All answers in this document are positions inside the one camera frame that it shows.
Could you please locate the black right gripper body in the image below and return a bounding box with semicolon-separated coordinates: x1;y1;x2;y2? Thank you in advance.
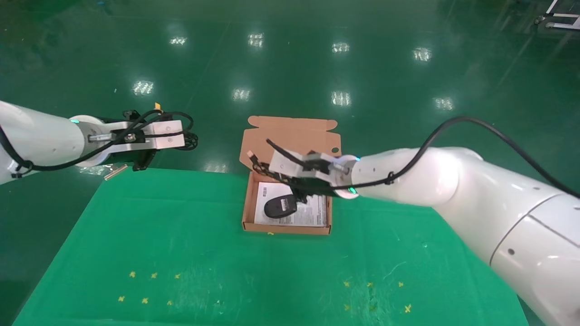
289;178;338;197

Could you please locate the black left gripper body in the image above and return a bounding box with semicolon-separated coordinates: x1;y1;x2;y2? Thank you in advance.
106;151;158;172

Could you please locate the black wired computer mouse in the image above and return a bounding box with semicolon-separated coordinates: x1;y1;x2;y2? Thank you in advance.
247;151;300;220

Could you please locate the orange cardboard box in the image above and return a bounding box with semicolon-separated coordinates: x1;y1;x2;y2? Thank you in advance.
239;115;341;236

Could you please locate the printed paper leaflet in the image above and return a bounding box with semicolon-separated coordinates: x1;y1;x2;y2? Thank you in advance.
254;182;328;227

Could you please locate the metal cloth clip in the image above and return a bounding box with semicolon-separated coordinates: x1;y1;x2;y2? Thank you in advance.
103;164;129;181

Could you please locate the green table cloth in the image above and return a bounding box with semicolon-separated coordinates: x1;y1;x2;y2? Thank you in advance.
13;167;531;326

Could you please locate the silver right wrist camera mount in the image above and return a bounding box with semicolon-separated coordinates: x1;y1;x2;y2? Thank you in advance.
268;149;341;187

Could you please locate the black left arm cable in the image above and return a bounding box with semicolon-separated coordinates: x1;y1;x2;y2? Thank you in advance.
0;103;194;178

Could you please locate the metal background frame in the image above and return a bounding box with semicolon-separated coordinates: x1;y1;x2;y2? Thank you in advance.
534;0;580;31

